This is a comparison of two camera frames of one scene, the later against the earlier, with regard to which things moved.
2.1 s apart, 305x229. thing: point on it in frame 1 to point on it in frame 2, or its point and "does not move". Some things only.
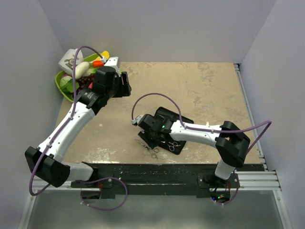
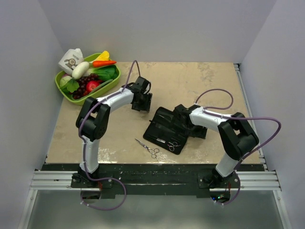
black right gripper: [156, 142] to [200, 133]
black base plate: [161, 180] does not move
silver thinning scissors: [172, 148] does not move
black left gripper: [125, 88] to [146, 106]
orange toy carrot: [98, 64] does not move
